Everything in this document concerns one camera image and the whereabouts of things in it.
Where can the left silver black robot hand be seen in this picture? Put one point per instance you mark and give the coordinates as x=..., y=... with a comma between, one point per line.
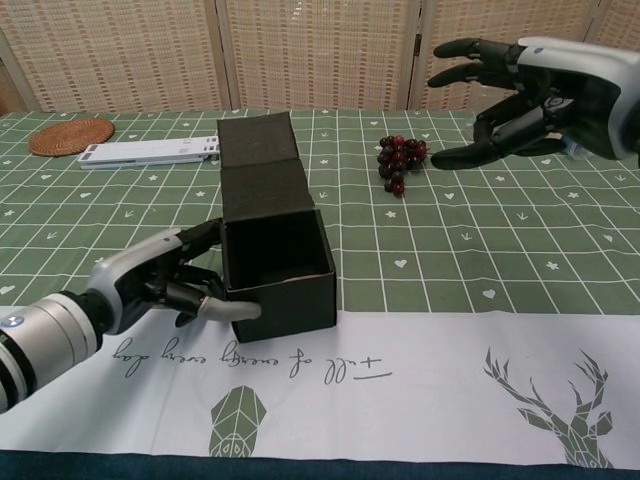
x=135, y=265

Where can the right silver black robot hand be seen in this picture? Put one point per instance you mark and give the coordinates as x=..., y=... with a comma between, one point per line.
x=590, y=95

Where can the black cardboard box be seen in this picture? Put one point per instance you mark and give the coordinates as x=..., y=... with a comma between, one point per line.
x=270, y=200

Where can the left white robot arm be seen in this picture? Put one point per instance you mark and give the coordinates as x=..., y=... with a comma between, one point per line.
x=45, y=335

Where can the white rectangular device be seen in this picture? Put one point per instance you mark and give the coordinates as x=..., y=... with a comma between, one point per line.
x=150, y=150

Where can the bamboo folding screen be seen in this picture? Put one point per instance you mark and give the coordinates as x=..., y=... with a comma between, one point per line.
x=300, y=50

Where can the round woven rattan coaster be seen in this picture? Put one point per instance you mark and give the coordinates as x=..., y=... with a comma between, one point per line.
x=70, y=137

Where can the dark red grape bunch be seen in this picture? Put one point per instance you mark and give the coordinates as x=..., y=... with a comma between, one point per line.
x=400, y=155

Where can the green checked tablecloth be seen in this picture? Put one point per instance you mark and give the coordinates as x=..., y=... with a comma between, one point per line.
x=450, y=350

